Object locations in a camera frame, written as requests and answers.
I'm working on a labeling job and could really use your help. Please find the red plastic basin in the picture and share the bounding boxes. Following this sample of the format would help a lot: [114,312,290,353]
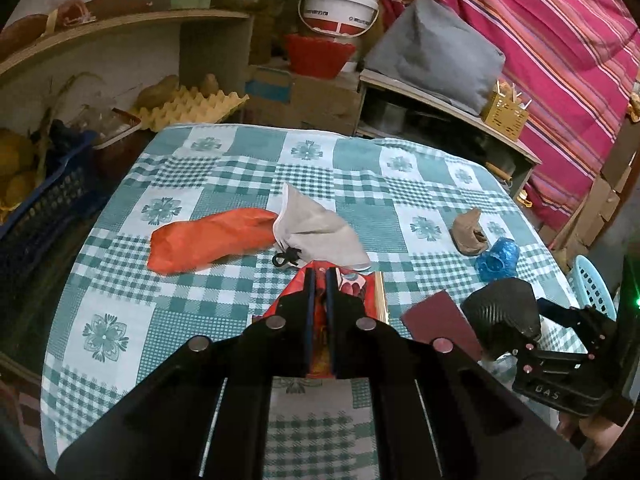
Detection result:
[284,34,357,80]

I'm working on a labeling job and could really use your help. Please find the white plastic bucket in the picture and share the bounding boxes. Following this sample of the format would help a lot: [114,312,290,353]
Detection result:
[298,0,380,37]

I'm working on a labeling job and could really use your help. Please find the orange cloth bag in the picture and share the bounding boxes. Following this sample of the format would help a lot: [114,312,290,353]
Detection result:
[147,207,279,276]

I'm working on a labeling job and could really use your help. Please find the maroon card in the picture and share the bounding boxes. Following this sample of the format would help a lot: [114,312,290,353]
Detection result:
[401,291,485,363]

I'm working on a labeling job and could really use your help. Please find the bundle of chopsticks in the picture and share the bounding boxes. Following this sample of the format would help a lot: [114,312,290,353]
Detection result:
[492,80,533,111]

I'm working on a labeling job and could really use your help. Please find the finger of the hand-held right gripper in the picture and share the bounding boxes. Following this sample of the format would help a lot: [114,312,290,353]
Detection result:
[536,297,618,356]

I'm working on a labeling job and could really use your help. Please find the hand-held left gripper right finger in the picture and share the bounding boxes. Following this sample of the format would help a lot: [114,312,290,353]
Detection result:
[327,266,586,480]

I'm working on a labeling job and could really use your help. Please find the person's right hand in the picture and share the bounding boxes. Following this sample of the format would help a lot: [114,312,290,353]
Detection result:
[556,410,626,468]

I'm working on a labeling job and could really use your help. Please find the red snack packet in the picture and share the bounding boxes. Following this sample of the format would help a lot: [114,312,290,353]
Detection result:
[252,260,391,380]

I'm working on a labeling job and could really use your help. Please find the sweet potato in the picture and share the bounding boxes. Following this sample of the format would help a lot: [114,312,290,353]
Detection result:
[0,12,51,61]
[82,0,156,18]

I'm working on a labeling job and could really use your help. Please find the small wooden cabinet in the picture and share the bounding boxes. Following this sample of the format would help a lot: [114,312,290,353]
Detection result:
[356,69,543,201]

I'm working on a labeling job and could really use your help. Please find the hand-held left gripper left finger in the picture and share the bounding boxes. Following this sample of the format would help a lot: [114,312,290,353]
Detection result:
[55,266,318,480]

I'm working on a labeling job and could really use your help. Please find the cardboard sheets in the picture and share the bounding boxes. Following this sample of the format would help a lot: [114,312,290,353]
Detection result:
[547,125,640,261]

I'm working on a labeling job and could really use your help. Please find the dark blue plastic crate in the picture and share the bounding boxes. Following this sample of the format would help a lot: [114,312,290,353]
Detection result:
[0,132,108,271]

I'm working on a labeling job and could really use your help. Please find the blue plastic wrapper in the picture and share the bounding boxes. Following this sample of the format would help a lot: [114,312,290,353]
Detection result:
[474,236,519,279]

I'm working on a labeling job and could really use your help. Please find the grey cushion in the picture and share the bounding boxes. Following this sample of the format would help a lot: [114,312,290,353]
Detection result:
[364,0,507,116]

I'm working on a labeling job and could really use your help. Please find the light blue plastic basket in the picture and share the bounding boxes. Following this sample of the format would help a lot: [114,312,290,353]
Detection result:
[569,255,620,322]

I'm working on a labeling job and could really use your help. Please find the green checked tablecloth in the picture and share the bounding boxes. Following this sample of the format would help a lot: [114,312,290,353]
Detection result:
[42,122,588,480]

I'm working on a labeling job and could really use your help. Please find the cardboard box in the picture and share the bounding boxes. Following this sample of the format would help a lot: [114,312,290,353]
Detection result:
[245,65,363,136]

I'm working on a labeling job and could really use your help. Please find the pile of yellow fruits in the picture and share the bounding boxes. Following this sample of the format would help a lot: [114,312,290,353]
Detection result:
[0,127,38,211]

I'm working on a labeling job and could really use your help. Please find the yellow egg tray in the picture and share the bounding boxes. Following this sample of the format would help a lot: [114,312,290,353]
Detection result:
[131,86,250,133]

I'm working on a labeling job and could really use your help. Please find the red striped hanging cloth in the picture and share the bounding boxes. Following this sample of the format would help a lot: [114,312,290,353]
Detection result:
[380,0,640,231]

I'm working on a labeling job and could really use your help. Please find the grey drawstring pouch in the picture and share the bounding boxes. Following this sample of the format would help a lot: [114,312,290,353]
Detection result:
[271,182,372,269]

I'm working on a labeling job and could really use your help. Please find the brown crumpled cloth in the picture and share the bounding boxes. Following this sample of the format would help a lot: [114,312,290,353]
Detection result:
[449,209,490,256]

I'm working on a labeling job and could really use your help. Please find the wooden shelf unit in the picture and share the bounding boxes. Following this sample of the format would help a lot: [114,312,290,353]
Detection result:
[0,0,256,126]

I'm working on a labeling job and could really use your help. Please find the pan with wooden handle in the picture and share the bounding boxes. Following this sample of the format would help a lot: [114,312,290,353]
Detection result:
[487,162,516,184]

